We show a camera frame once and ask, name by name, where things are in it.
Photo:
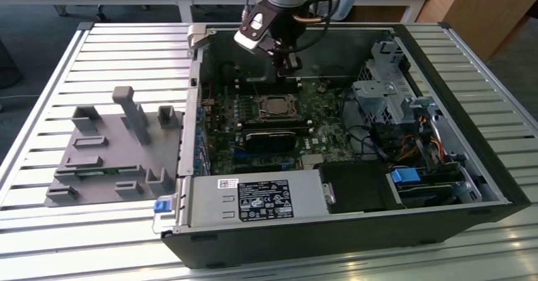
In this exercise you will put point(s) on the silver CPU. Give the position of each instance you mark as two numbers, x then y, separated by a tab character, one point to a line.
275	105

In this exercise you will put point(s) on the CPU socket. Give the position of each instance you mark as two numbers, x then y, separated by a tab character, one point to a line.
258	115

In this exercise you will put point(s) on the metal drive cage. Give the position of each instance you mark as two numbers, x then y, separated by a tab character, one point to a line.
374	95

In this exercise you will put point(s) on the green motherboard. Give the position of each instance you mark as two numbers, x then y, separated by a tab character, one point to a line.
327	136

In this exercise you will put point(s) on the black graphics card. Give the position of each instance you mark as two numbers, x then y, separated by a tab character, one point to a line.
269	140

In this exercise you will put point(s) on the silver chipset heatsink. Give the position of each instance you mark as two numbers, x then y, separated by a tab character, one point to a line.
313	161

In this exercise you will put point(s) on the wooden cabinet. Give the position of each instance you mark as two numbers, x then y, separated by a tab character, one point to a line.
483	10

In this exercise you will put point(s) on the black plastic shroud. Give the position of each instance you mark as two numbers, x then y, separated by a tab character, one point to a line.
357	186

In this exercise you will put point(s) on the blue disk carrier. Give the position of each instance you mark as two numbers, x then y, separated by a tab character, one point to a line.
405	176

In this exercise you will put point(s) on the grey power supply unit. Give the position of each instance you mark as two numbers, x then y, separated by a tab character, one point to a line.
210	199

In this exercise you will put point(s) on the grey parts rack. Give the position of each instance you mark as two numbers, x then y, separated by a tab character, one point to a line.
122	167

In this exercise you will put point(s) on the green RAM stick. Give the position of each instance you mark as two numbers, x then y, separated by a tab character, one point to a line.
111	170

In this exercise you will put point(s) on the blue case latch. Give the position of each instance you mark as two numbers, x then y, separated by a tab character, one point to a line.
163	207

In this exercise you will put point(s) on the black PC case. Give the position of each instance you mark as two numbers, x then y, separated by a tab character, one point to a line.
294	246

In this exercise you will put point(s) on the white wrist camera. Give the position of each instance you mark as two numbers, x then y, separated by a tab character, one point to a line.
253	40

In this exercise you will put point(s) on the black plastic bracket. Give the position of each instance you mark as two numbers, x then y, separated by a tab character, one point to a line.
386	139

